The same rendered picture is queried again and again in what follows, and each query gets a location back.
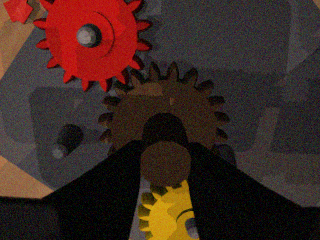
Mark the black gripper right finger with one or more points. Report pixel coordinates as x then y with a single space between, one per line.
228 204

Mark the yellow gear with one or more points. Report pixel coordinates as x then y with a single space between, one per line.
164 212

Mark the brown gear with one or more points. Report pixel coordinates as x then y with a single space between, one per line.
166 113

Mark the red gear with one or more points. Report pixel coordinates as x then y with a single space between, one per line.
120 39

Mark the dark grey board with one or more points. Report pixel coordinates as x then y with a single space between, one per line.
262 55

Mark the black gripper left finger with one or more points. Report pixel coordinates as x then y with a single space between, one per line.
98 205

